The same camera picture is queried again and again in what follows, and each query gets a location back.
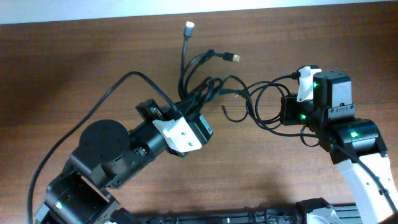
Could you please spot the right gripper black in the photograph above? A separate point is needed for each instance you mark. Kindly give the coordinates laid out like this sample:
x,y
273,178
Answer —
x,y
290,102

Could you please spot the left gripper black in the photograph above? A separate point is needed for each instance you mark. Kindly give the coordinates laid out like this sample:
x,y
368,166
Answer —
x,y
148,112

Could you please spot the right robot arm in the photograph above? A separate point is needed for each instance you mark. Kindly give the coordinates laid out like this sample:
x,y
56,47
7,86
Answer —
x,y
324,104

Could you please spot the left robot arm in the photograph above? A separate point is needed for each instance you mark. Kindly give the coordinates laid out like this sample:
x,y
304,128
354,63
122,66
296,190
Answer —
x,y
108,156

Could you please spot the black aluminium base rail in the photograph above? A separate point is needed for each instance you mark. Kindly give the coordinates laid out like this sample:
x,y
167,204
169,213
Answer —
x,y
302,212

